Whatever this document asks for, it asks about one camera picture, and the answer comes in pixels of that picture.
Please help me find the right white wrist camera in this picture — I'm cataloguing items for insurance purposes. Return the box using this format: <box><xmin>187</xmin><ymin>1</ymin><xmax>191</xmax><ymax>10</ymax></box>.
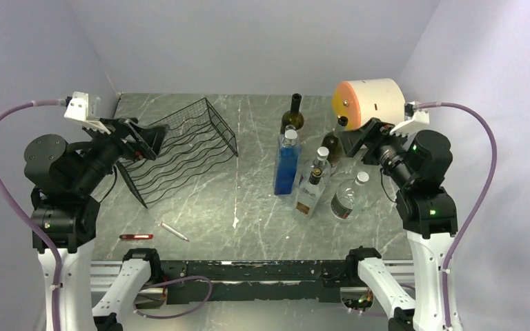
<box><xmin>389</xmin><ymin>101</ymin><xmax>430</xmax><ymax>138</ymax></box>

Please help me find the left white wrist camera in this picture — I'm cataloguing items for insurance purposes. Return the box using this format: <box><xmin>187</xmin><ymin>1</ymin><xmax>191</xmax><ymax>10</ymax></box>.
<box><xmin>64</xmin><ymin>92</ymin><xmax>110</xmax><ymax>134</ymax></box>

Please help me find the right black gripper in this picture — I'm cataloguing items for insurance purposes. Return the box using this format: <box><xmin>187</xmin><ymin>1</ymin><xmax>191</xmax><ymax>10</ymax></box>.
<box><xmin>336</xmin><ymin>116</ymin><xmax>415</xmax><ymax>187</ymax></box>

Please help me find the blue square bottle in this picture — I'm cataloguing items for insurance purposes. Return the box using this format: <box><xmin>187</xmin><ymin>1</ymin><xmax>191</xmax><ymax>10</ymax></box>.
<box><xmin>273</xmin><ymin>128</ymin><xmax>301</xmax><ymax>196</ymax></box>

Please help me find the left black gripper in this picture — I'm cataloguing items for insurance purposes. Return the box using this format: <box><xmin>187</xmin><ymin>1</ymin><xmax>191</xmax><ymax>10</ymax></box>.
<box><xmin>73</xmin><ymin>114</ymin><xmax>169</xmax><ymax>192</ymax></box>

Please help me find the cream cylinder orange face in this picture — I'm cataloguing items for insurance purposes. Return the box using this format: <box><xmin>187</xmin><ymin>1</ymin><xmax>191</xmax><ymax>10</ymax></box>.
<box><xmin>331</xmin><ymin>79</ymin><xmax>405</xmax><ymax>131</ymax></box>

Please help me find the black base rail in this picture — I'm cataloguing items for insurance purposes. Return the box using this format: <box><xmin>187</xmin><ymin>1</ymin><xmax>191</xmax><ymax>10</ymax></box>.
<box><xmin>123</xmin><ymin>248</ymin><xmax>385</xmax><ymax>305</ymax></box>

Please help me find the dark green wine bottle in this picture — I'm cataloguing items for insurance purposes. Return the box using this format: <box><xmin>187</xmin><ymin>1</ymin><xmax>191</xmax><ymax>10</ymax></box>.
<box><xmin>279</xmin><ymin>93</ymin><xmax>304</xmax><ymax>134</ymax></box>

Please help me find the clear square liquor bottle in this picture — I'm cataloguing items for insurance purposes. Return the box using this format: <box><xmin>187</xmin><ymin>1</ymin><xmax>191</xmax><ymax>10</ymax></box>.
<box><xmin>295</xmin><ymin>168</ymin><xmax>326</xmax><ymax>217</ymax></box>

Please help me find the red pen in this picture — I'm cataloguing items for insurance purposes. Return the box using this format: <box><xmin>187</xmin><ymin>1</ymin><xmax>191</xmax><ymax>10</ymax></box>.
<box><xmin>119</xmin><ymin>234</ymin><xmax>154</xmax><ymax>241</ymax></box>

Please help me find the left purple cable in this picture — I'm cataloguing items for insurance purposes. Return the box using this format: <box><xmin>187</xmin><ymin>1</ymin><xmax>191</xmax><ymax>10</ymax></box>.
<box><xmin>0</xmin><ymin>99</ymin><xmax>69</xmax><ymax>331</ymax></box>

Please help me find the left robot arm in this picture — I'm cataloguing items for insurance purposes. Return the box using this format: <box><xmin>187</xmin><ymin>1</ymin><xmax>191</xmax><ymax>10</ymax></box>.
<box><xmin>24</xmin><ymin>118</ymin><xmax>168</xmax><ymax>330</ymax></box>

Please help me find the clear round bottle silver cap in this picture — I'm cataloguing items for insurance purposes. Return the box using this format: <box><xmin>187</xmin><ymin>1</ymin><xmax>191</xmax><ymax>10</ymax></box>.
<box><xmin>307</xmin><ymin>146</ymin><xmax>331</xmax><ymax>185</ymax></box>

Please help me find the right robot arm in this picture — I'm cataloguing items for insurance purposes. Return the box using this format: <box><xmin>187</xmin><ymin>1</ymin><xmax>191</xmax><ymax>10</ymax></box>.
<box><xmin>337</xmin><ymin>118</ymin><xmax>462</xmax><ymax>330</ymax></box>

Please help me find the black wire wine rack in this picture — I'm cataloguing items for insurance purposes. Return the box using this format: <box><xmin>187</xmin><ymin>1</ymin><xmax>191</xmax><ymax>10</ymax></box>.
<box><xmin>117</xmin><ymin>97</ymin><xmax>239</xmax><ymax>208</ymax></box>

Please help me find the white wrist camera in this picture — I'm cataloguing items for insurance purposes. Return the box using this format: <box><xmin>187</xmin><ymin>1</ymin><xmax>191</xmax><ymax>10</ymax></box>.
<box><xmin>389</xmin><ymin>101</ymin><xmax>430</xmax><ymax>138</ymax></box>
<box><xmin>64</xmin><ymin>92</ymin><xmax>110</xmax><ymax>134</ymax></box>

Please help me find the dark wine bottle white neck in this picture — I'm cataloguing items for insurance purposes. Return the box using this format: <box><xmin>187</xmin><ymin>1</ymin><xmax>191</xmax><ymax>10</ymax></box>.
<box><xmin>321</xmin><ymin>115</ymin><xmax>349</xmax><ymax>170</ymax></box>

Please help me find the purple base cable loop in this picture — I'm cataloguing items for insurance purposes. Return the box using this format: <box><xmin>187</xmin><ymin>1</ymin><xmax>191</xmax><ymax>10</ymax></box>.
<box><xmin>133</xmin><ymin>275</ymin><xmax>213</xmax><ymax>320</ymax></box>

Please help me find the white pen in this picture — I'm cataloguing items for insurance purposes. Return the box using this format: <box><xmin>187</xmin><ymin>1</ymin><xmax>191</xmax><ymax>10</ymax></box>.
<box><xmin>159</xmin><ymin>222</ymin><xmax>190</xmax><ymax>242</ymax></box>

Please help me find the clear round bottle dark label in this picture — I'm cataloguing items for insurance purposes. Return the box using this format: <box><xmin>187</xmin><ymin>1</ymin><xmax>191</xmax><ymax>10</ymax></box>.
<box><xmin>330</xmin><ymin>171</ymin><xmax>370</xmax><ymax>221</ymax></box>

